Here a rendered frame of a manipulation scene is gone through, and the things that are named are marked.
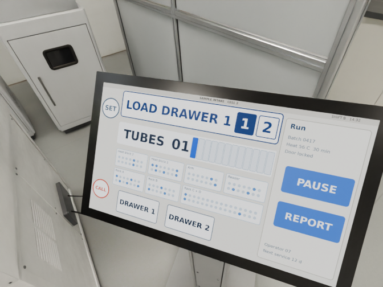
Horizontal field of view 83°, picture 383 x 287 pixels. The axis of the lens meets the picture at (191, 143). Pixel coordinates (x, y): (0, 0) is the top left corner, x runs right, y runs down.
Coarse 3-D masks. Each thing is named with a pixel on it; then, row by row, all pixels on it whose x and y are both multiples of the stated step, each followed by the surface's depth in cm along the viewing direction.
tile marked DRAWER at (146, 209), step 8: (120, 192) 45; (128, 192) 44; (120, 200) 45; (128, 200) 44; (136, 200) 44; (144, 200) 43; (152, 200) 43; (120, 208) 45; (128, 208) 44; (136, 208) 44; (144, 208) 43; (152, 208) 43; (136, 216) 44; (144, 216) 43; (152, 216) 43
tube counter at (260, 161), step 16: (176, 144) 40; (192, 144) 40; (208, 144) 39; (224, 144) 38; (240, 144) 37; (208, 160) 39; (224, 160) 38; (240, 160) 37; (256, 160) 37; (272, 160) 36
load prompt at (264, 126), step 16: (128, 96) 43; (144, 96) 42; (160, 96) 41; (128, 112) 43; (144, 112) 42; (160, 112) 41; (176, 112) 40; (192, 112) 39; (208, 112) 38; (224, 112) 38; (240, 112) 37; (256, 112) 36; (272, 112) 35; (192, 128) 39; (208, 128) 39; (224, 128) 38; (240, 128) 37; (256, 128) 36; (272, 128) 36; (272, 144) 36
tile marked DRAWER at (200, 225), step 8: (168, 208) 42; (176, 208) 41; (184, 208) 41; (168, 216) 42; (176, 216) 41; (184, 216) 41; (192, 216) 41; (200, 216) 40; (208, 216) 40; (168, 224) 42; (176, 224) 42; (184, 224) 41; (192, 224) 41; (200, 224) 40; (208, 224) 40; (184, 232) 41; (192, 232) 41; (200, 232) 40; (208, 232) 40; (208, 240) 40
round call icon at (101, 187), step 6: (96, 180) 46; (102, 180) 46; (96, 186) 46; (102, 186) 46; (108, 186) 45; (96, 192) 46; (102, 192) 46; (108, 192) 45; (102, 198) 46; (108, 198) 46
